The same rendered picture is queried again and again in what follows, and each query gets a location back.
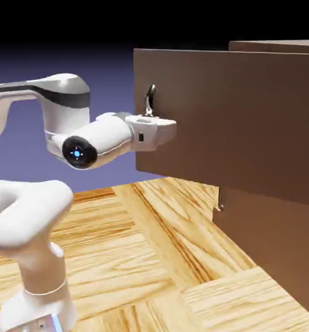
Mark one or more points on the brown wooden cabinet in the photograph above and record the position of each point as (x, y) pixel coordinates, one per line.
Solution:
(274, 246)

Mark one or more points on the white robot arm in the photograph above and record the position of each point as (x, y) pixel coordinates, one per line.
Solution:
(66, 119)

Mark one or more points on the brown cabinet door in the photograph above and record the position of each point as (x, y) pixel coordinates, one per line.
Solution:
(235, 116)

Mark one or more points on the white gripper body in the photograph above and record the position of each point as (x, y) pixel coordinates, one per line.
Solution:
(166, 131)

